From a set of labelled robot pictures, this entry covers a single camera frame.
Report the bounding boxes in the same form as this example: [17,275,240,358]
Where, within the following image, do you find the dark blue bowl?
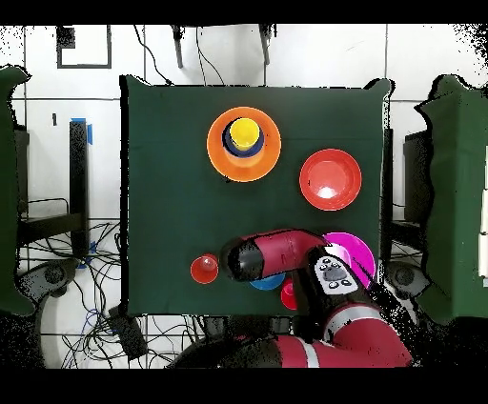
[221,118,266,159]

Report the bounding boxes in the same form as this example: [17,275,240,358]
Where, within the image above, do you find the yellow cup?
[229,116,261,152]

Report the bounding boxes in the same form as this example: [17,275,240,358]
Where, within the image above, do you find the light blue bowl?
[249,272,287,292]

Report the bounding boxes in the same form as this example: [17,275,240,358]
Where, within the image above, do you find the shallow red-orange bowl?
[298,148,363,212]

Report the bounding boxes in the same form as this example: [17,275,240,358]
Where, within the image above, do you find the dark green tablecloth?
[119,73,394,319]

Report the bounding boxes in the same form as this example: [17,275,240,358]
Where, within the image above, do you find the tall red-orange cup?
[190,252,220,286]

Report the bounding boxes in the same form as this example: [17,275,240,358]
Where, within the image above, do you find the red cup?
[280,278,298,311]

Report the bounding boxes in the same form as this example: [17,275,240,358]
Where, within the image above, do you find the large pink bowl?
[322,231,377,291]

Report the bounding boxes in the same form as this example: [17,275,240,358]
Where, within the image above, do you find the black tripod leg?
[170,25,185,70]
[258,24,273,67]

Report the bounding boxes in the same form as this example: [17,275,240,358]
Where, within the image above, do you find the blue tape piece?
[71,116,93,147]

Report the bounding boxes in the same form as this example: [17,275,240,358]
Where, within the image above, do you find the black power box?
[106,304,149,362]

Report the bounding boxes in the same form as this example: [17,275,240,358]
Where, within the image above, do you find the green cloth side table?
[414,73,488,326]
[0,65,36,317]

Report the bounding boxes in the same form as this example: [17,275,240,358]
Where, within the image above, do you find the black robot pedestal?
[203,315,295,338]

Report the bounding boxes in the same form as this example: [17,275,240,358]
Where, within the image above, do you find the black floor cable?
[132,25,173,86]
[195,26,226,86]

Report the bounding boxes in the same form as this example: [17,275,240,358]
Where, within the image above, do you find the tangle of floor cables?
[18,218,207,369]

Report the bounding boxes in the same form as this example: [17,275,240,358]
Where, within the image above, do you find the black table frame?
[381,127,430,264]
[14,119,91,260]

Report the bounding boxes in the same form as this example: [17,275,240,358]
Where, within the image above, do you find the black square floor frame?
[55,25,112,71]

